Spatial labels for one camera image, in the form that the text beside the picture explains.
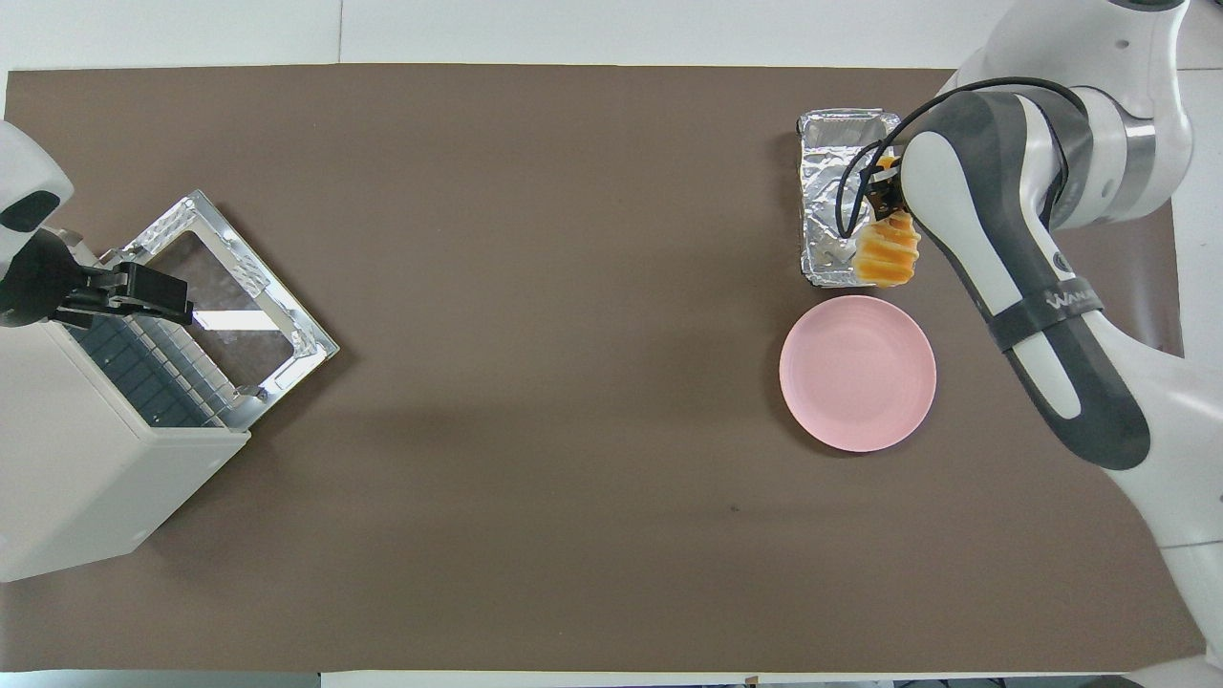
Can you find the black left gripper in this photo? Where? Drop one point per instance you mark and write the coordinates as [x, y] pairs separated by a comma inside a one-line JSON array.
[[33, 282]]

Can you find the sliced orange bread loaf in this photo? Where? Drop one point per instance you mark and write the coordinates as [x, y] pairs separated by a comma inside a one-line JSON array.
[[889, 253]]

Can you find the aluminium foil tray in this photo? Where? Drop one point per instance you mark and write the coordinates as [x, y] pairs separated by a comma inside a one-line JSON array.
[[822, 191]]

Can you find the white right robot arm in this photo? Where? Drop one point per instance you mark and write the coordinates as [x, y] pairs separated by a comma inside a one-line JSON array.
[[1127, 430]]

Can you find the glass oven door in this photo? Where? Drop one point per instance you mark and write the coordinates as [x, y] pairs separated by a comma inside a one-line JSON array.
[[239, 277]]

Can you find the white toaster oven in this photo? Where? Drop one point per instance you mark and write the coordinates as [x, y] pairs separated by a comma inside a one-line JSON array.
[[76, 478]]

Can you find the pink round plate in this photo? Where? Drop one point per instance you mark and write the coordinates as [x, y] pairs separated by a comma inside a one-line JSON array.
[[857, 373]]

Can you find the brown paper table mat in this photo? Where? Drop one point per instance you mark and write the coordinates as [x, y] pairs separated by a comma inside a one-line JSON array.
[[535, 287]]

